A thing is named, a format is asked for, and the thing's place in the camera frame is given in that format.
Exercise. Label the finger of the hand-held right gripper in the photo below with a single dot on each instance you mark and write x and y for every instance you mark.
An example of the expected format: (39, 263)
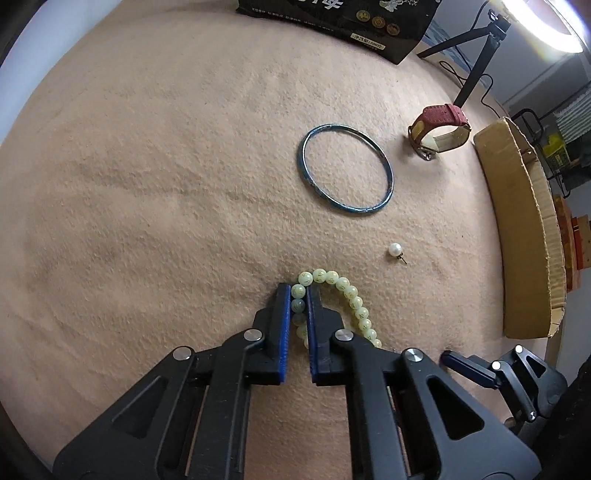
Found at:
(466, 367)

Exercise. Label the black tripod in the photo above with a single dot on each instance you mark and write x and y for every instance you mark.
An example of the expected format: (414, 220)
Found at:
(482, 60)

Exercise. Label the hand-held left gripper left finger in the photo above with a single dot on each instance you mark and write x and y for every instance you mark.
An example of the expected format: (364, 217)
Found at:
(282, 332)

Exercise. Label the black metal rack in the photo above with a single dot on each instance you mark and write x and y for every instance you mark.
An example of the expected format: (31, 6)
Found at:
(531, 121)

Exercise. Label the peach fleece blanket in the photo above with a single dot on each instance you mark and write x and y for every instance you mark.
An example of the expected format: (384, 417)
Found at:
(161, 194)

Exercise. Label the blue-green bangle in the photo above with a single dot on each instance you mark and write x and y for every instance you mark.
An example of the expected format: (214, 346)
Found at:
(362, 212)

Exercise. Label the yellow packet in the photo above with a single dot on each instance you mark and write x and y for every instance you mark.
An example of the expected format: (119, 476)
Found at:
(556, 152)

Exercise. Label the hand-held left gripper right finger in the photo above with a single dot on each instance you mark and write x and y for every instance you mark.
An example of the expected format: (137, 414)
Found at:
(315, 337)

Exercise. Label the white pearl earring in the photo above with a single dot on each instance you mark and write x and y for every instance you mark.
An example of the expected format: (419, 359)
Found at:
(394, 249)

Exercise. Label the brown cardboard box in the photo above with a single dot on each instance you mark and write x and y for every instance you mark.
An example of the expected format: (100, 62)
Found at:
(517, 207)

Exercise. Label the black printed box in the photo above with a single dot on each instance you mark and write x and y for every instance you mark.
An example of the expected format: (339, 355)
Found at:
(323, 14)

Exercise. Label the orange cardboard boxes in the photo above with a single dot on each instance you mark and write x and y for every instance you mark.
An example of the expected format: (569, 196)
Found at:
(570, 240)

